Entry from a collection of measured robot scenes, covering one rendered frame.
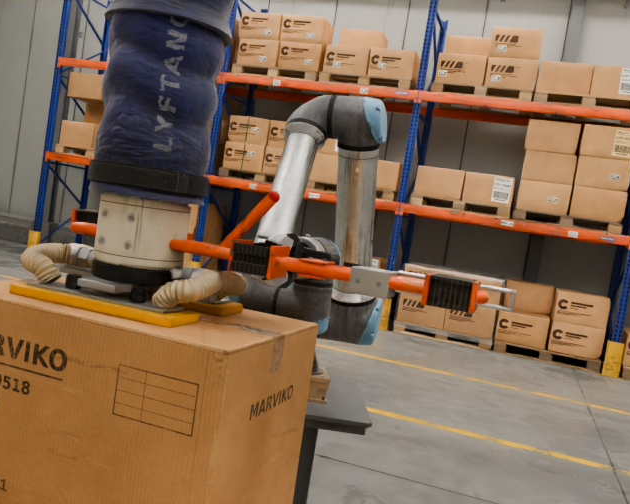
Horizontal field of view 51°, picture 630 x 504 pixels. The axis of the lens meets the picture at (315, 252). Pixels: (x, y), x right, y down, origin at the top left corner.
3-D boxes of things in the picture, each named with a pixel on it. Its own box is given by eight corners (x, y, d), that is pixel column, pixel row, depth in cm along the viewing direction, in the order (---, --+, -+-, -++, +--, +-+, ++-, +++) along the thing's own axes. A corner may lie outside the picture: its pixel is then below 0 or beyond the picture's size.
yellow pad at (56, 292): (7, 293, 120) (10, 266, 120) (46, 290, 129) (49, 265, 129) (170, 329, 109) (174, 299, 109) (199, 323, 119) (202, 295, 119)
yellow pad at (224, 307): (76, 287, 138) (79, 264, 138) (105, 285, 147) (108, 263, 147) (221, 318, 127) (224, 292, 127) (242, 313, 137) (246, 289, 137)
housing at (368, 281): (346, 292, 111) (350, 266, 111) (356, 290, 118) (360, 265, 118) (386, 299, 109) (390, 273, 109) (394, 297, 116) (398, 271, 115)
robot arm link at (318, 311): (284, 327, 157) (290, 275, 156) (331, 334, 154) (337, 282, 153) (272, 332, 147) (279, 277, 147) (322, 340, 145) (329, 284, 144)
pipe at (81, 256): (18, 273, 121) (21, 243, 121) (102, 269, 145) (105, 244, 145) (179, 307, 111) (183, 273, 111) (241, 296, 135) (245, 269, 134)
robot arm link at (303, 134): (292, 82, 179) (218, 303, 148) (336, 85, 176) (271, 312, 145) (299, 111, 189) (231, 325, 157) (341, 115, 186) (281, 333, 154)
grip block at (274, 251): (224, 271, 117) (229, 238, 116) (247, 270, 126) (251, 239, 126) (268, 279, 114) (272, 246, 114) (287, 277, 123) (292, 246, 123)
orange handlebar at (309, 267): (19, 227, 133) (21, 209, 133) (110, 231, 162) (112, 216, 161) (485, 311, 104) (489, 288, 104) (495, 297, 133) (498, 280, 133)
